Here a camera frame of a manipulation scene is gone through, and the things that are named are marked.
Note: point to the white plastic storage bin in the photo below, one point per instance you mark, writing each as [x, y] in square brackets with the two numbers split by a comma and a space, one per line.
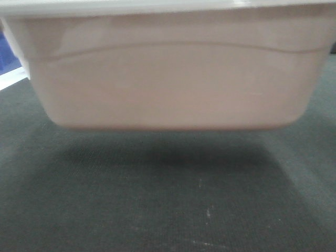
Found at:
[171, 65]

